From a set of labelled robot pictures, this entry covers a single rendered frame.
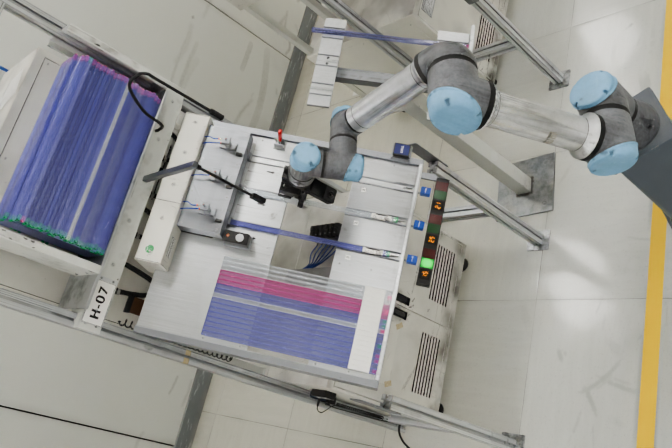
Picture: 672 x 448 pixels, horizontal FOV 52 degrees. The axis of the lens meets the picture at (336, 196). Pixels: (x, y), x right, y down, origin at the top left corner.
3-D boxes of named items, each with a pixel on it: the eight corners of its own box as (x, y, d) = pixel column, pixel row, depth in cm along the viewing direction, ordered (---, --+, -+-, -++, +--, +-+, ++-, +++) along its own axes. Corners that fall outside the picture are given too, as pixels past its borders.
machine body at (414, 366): (476, 250, 276) (373, 186, 240) (447, 429, 251) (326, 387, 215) (363, 259, 323) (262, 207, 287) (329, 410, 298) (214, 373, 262)
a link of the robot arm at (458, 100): (642, 110, 167) (441, 47, 152) (653, 160, 159) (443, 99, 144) (609, 137, 176) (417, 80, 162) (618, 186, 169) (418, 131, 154)
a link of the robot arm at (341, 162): (366, 138, 182) (325, 132, 181) (364, 173, 176) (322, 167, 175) (360, 154, 189) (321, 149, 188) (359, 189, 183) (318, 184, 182)
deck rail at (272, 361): (378, 383, 192) (379, 381, 187) (377, 391, 192) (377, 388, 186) (141, 328, 202) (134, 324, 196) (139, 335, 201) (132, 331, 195)
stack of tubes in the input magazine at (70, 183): (163, 96, 204) (79, 48, 189) (103, 256, 186) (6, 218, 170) (143, 105, 213) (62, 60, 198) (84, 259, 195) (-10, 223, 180)
